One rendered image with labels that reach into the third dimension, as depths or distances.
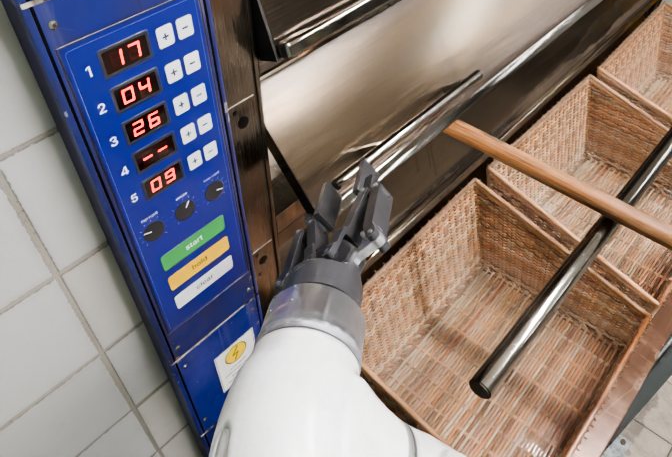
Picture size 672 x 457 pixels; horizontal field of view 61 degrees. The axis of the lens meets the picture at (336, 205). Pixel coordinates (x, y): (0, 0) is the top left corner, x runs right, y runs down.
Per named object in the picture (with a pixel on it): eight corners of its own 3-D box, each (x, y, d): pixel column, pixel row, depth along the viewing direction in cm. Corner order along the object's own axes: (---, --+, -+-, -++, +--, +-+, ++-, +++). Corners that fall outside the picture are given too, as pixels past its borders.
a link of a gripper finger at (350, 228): (318, 256, 56) (328, 253, 55) (356, 183, 64) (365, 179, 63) (343, 282, 58) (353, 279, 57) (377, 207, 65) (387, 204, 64)
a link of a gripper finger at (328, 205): (334, 230, 67) (329, 233, 68) (342, 197, 73) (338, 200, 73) (317, 212, 66) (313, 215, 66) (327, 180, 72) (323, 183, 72)
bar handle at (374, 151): (317, 194, 76) (311, 184, 75) (457, 87, 93) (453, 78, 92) (342, 190, 71) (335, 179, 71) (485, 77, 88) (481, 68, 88)
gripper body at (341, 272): (327, 268, 49) (342, 207, 56) (256, 306, 53) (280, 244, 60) (380, 323, 51) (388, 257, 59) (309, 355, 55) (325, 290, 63)
